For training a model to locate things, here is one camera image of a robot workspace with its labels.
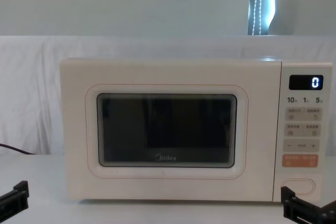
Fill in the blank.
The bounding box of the cream microwave oven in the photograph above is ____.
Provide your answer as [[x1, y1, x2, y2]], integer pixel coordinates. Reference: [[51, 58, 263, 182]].
[[59, 57, 333, 204]]

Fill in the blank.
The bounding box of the oven control panel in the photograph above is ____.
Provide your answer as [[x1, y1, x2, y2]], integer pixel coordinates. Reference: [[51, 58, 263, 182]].
[[272, 61, 333, 203]]

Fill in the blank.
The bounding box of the dark power cable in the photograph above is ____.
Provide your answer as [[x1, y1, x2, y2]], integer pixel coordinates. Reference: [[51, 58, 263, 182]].
[[0, 143, 35, 155]]

